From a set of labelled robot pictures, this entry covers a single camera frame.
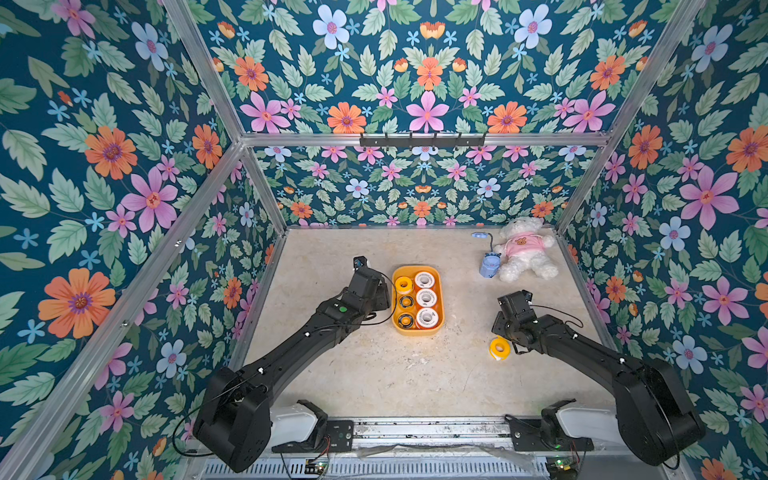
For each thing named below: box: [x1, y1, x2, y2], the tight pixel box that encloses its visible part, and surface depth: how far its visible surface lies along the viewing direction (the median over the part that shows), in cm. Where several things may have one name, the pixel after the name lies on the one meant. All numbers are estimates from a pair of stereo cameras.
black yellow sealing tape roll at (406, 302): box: [399, 295, 415, 309], surface depth 99 cm
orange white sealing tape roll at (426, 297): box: [416, 288, 437, 307], surface depth 96 cm
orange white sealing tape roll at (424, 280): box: [414, 271, 435, 289], surface depth 100 cm
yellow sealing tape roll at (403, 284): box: [395, 276, 413, 294], surface depth 100 cm
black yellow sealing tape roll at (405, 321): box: [398, 313, 415, 329], surface depth 95 cm
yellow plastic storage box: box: [392, 265, 445, 336], surface depth 97 cm
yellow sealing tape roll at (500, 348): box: [489, 335, 511, 361], surface depth 88 cm
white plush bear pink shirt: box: [494, 216, 559, 283], surface depth 105 cm
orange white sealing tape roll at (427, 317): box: [416, 308, 439, 328], surface depth 92 cm
